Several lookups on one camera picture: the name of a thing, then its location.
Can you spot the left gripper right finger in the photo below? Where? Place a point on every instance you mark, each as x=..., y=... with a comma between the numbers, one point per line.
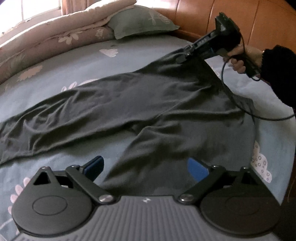
x=237, y=203

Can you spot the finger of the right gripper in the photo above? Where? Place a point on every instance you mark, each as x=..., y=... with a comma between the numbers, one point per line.
x=186, y=56
x=194, y=47

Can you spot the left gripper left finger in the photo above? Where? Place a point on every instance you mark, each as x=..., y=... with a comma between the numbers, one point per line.
x=58, y=202

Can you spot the dark green trousers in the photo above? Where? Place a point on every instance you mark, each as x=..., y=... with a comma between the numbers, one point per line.
x=177, y=111

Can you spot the black sleeved right forearm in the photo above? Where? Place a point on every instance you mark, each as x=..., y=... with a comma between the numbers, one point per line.
x=278, y=69

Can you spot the green patterned pillow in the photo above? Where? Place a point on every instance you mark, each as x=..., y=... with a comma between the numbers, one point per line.
x=139, y=20

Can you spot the green floral bed sheet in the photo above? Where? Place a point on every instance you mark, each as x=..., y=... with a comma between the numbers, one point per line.
x=275, y=138

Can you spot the folded pink floral quilt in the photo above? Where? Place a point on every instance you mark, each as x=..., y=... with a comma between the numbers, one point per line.
x=58, y=35

